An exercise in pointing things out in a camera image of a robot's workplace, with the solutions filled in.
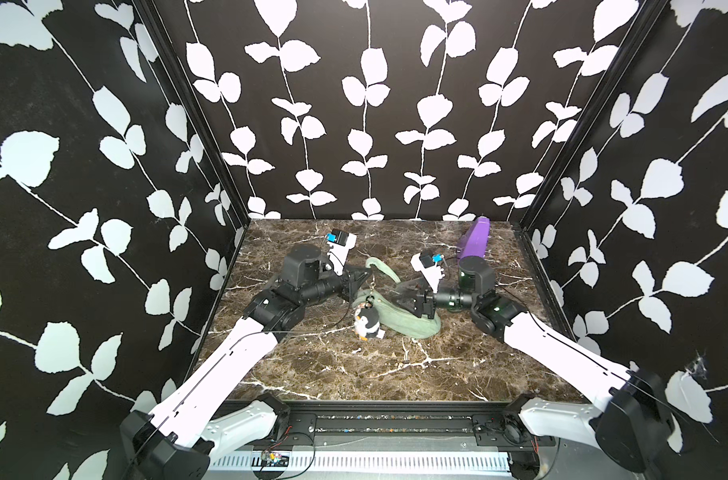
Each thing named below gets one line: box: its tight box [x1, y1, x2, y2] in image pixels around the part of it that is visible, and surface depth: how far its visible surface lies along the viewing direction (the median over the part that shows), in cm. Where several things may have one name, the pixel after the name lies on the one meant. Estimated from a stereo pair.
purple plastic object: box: [462, 216, 491, 258], surface depth 100 cm
